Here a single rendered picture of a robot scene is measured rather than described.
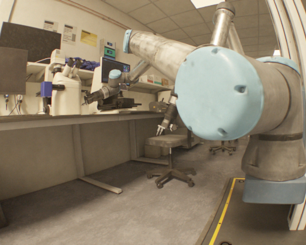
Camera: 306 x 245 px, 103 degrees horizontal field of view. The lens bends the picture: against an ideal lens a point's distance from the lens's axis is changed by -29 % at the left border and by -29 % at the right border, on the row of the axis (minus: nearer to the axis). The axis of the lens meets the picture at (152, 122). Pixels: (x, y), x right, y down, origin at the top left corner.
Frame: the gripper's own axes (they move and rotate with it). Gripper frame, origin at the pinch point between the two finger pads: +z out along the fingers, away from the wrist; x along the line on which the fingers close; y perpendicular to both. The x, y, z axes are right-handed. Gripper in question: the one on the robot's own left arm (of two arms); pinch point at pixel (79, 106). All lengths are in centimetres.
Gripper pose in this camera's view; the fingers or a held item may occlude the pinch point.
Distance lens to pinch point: 130.1
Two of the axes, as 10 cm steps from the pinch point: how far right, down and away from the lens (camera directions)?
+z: -6.6, 4.2, -6.2
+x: 7.3, 5.2, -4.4
